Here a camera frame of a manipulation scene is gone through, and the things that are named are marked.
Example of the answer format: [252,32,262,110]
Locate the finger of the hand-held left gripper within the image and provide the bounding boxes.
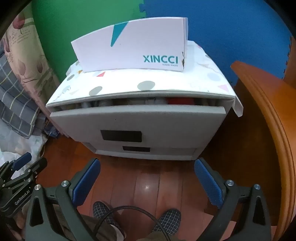
[14,158,48,183]
[0,152,32,178]

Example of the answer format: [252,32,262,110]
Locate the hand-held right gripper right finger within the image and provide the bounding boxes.
[194,158,272,241]

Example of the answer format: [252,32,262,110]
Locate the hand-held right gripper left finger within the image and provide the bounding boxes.
[24,158,101,241]

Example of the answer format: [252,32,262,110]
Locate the wooden drawer with grey front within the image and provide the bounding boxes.
[50,98,227,151]

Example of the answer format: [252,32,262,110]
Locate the red underwear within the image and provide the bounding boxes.
[167,97,197,105]

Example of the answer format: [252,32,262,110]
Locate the white shoe box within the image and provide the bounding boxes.
[70,17,189,73]

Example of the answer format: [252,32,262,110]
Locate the grey lower drawer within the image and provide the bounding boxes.
[82,141,204,156]

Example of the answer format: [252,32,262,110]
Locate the white drawer cabinet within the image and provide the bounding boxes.
[46,39,243,161]

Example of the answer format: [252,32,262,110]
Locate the white plastic bag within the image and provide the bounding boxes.
[0,118,48,163]

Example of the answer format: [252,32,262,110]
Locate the plaid slipper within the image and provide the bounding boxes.
[93,201,122,233]
[153,209,182,232]

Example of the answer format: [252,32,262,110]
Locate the blue crumpled package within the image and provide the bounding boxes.
[44,120,58,138]

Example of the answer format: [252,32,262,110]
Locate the person's olive trousers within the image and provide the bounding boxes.
[55,209,183,241]

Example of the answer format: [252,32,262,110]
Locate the grey plaid blanket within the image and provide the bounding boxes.
[0,50,47,139]

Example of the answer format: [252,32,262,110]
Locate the orange wooden furniture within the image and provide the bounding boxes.
[231,61,296,234]

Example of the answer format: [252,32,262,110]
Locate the pink floral bedding roll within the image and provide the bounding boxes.
[0,5,60,121]

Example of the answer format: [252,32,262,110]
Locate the patterned white cabinet cover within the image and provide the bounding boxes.
[46,39,243,117]

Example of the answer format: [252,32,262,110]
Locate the green foam mat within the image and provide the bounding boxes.
[31,0,148,86]

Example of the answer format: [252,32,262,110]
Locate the blue foam mat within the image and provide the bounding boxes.
[143,0,293,86]

